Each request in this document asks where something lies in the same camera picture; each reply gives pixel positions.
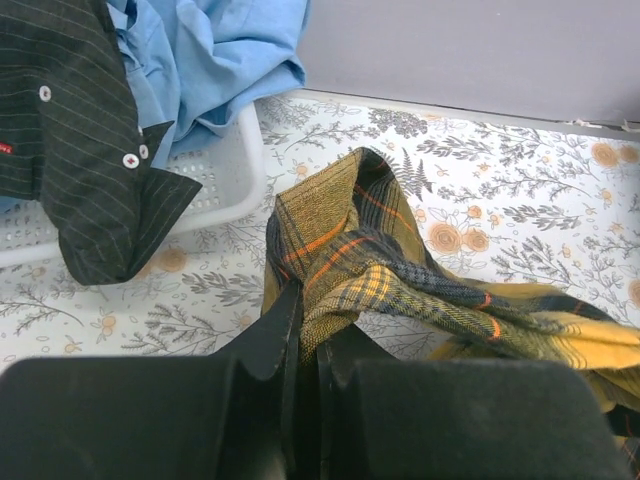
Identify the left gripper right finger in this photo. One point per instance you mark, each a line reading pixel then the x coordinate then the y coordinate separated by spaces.
pixel 383 418

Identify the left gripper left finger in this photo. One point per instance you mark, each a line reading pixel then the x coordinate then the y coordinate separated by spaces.
pixel 227 415

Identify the yellow plaid flannel shirt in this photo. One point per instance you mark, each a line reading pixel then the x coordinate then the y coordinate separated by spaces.
pixel 348 236

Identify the black pinstripe shirt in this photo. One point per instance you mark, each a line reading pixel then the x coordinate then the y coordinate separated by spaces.
pixel 71 140

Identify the left white laundry basket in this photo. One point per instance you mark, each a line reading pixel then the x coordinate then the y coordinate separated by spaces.
pixel 231 171

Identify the floral table mat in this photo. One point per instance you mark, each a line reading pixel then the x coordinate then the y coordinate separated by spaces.
pixel 494 198

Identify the light blue shirt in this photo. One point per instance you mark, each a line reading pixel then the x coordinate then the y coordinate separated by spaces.
pixel 194 65

